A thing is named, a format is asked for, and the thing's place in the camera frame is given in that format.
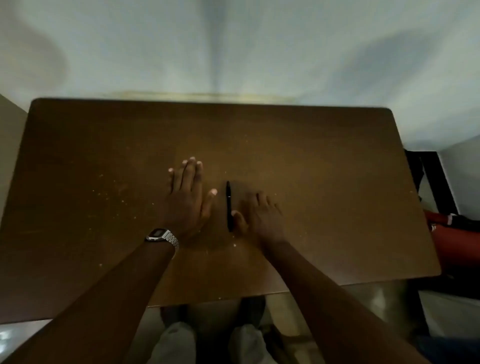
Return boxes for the black table leg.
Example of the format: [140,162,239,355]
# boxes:
[406,281,430,331]

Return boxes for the white box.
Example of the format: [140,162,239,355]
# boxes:
[418,290,480,338]

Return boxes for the person's right hand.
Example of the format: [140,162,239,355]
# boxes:
[231,190,288,251]

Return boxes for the person's left forearm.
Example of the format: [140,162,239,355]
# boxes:
[0,239,177,364]

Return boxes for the red cylindrical object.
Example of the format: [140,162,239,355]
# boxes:
[423,209,480,278]

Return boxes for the silver metal wristwatch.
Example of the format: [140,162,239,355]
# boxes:
[145,227,180,257]

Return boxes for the blue fabric item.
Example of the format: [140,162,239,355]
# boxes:
[416,335,480,364]

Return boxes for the black metal frame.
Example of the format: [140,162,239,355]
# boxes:
[404,149,459,215]

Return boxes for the person's left leg white trousers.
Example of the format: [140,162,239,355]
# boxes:
[148,321,198,364]

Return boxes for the person's left hand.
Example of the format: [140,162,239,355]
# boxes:
[161,156,218,242]

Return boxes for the wooden chair frame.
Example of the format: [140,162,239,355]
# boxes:
[262,322,323,364]

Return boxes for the person's right forearm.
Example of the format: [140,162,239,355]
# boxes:
[262,239,432,364]

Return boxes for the person's leg white trousers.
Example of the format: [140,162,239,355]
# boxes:
[228,324,278,364]
[148,321,198,364]

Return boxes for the black pen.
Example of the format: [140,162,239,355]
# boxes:
[226,181,236,233]

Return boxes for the person's right leg white trousers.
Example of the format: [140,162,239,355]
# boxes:
[228,324,278,364]

